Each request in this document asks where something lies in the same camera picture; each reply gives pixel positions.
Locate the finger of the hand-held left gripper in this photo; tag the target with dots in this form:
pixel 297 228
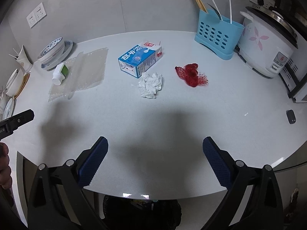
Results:
pixel 20 119

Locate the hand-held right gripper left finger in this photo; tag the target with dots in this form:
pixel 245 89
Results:
pixel 92 163

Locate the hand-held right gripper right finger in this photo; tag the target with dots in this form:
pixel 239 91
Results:
pixel 215 163

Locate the white green bottle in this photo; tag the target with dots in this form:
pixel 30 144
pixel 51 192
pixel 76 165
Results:
pixel 58 74

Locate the black bagged trash bin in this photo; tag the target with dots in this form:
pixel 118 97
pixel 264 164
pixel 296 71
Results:
pixel 144 215

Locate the clear bubble wrap sheet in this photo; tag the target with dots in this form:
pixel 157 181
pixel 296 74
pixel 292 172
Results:
pixel 88 67

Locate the red mesh net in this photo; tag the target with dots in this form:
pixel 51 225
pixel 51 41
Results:
pixel 189 74

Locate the white tissue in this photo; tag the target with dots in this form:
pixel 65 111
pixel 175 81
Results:
pixel 150 83

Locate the blue white milk carton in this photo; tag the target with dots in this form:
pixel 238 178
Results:
pixel 136 57

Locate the person's left hand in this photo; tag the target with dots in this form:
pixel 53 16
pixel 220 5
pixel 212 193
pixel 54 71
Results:
pixel 4 167

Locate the white bowl with dark rim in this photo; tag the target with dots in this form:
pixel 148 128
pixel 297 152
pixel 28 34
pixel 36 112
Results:
pixel 14 82

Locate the wooden coaster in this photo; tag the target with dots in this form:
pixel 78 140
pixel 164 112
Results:
pixel 25 81

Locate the white cup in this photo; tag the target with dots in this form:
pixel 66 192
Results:
pixel 24 62

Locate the thin white stick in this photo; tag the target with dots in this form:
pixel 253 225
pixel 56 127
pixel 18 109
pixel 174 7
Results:
pixel 13 56
pixel 16 52

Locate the blue white patterned bowl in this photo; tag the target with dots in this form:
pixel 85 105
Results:
pixel 51 49

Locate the blue white bowl and plate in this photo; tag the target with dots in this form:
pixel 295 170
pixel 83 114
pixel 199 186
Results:
pixel 67 50

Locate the small black object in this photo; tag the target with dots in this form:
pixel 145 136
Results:
pixel 291 117

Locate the white black microwave oven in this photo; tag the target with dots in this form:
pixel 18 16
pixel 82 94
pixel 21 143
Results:
pixel 295 81

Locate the white flowered rice cooker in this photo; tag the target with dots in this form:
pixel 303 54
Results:
pixel 261 45

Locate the light blue utensil holder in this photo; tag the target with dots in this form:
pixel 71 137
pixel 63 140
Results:
pixel 215 36

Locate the metal spoon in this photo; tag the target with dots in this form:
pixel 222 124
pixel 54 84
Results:
pixel 213 9

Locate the black power plug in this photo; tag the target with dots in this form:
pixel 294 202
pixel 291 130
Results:
pixel 261 1

